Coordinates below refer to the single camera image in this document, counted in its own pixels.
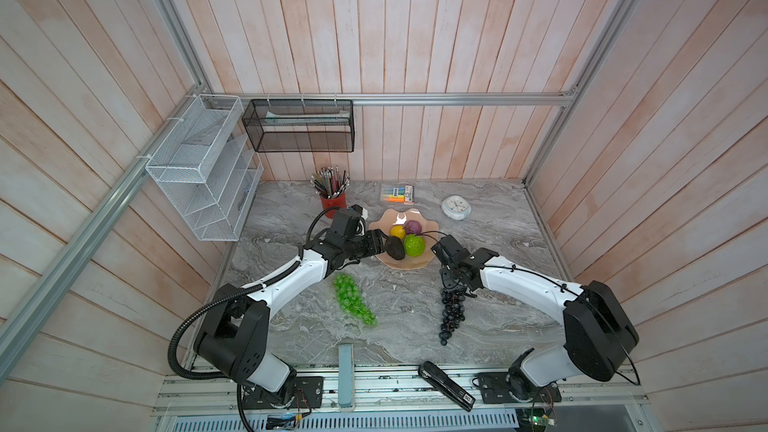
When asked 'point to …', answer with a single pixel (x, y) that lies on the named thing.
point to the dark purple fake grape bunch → (453, 303)
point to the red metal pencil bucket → (339, 201)
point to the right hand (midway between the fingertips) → (456, 274)
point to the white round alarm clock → (456, 207)
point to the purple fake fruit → (413, 227)
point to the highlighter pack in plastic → (398, 194)
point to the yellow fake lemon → (397, 231)
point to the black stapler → (446, 385)
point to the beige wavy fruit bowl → (389, 219)
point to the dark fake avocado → (395, 248)
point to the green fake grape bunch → (351, 299)
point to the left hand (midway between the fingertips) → (384, 247)
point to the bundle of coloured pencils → (328, 183)
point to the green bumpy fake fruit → (414, 245)
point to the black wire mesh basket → (301, 125)
